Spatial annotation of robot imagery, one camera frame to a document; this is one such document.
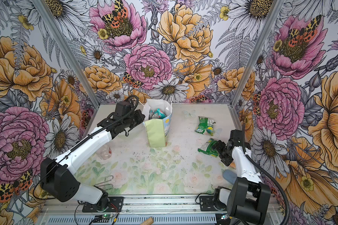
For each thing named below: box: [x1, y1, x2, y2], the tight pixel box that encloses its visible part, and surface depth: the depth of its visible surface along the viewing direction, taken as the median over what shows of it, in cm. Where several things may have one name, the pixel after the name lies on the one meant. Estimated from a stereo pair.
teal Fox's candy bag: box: [149, 108, 167, 120], surface depth 96 cm
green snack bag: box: [197, 137, 220, 158], surface depth 91 cm
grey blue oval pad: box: [222, 169, 238, 185], surface depth 84 cm
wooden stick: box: [140, 216, 154, 225], surface depth 70 cm
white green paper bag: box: [142, 98, 173, 148], surface depth 90 cm
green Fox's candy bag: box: [194, 116, 216, 136], surface depth 104 cm
